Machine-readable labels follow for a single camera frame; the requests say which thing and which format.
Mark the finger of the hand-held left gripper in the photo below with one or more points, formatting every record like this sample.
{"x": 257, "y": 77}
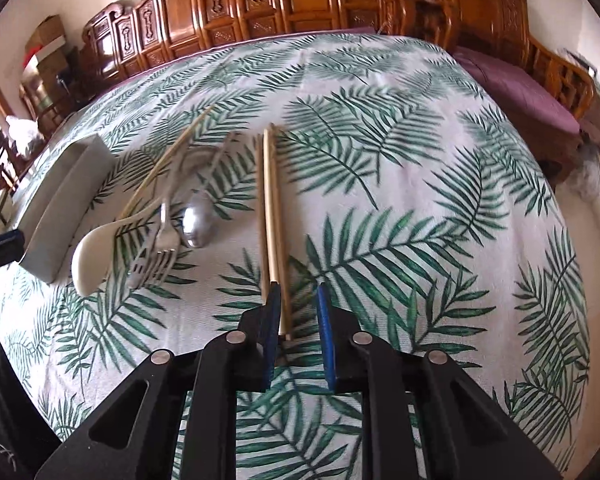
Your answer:
{"x": 0, "y": 262}
{"x": 2, "y": 241}

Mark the white plastic bag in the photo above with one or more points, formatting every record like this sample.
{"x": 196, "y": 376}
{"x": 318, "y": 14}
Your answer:
{"x": 25, "y": 135}

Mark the brown wooden chopstick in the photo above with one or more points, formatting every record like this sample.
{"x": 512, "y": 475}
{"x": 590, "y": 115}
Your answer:
{"x": 278, "y": 235}
{"x": 267, "y": 210}

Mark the wooden chair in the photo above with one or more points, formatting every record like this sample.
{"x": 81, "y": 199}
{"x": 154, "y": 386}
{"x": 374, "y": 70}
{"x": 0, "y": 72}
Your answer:
{"x": 0, "y": 175}

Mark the long carved wooden bench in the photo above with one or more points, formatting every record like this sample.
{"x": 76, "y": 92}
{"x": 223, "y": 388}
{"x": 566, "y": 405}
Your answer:
{"x": 240, "y": 10}

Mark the dark clothing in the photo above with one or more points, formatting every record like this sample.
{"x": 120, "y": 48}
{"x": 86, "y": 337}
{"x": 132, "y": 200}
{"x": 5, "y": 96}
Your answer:
{"x": 10, "y": 425}

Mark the leaf-print tablecloth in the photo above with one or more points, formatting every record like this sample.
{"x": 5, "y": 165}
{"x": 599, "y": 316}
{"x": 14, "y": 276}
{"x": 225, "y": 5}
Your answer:
{"x": 405, "y": 210}

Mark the black furniture piece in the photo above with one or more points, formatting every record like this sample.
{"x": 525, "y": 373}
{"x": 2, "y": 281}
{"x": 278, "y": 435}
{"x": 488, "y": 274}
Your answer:
{"x": 72, "y": 77}

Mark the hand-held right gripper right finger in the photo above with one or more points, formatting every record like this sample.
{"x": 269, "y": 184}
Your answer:
{"x": 326, "y": 345}

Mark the short purple seat cushion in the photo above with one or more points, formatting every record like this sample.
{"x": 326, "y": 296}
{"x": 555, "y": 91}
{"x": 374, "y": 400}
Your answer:
{"x": 520, "y": 90}

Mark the stack of cardboard boxes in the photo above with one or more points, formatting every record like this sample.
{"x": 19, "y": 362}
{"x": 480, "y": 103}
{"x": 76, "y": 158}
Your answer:
{"x": 47, "y": 45}

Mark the pale chopstick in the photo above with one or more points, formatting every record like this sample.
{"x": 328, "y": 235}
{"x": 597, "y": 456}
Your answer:
{"x": 170, "y": 160}

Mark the long purple seat cushion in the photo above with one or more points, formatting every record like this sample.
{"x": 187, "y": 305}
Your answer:
{"x": 365, "y": 30}

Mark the white plastic spoons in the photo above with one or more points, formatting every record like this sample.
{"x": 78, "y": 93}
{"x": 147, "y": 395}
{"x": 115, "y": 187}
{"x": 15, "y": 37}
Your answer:
{"x": 92, "y": 265}

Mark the grey rectangular tray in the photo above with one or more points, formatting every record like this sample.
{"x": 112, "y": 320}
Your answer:
{"x": 65, "y": 200}

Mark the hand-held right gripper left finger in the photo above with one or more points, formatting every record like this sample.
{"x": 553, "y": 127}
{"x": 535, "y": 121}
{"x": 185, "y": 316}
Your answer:
{"x": 271, "y": 345}

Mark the metal spoon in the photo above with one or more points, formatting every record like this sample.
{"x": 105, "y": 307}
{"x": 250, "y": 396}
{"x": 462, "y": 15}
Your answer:
{"x": 198, "y": 222}

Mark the carved wooden armchair bench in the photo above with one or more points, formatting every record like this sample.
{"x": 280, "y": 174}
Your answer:
{"x": 505, "y": 15}

